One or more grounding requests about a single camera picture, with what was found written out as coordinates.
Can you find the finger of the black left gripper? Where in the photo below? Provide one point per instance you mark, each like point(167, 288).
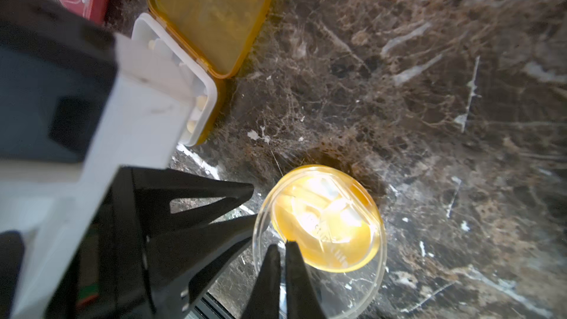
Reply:
point(155, 189)
point(184, 264)

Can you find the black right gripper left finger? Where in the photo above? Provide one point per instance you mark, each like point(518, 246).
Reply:
point(265, 296)

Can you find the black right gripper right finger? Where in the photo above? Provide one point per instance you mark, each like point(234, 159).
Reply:
point(301, 301)

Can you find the yellow round pillbox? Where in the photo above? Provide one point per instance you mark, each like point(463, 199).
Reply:
point(339, 230)

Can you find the white pillbox with amber lid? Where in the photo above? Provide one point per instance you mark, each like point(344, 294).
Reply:
point(208, 40)

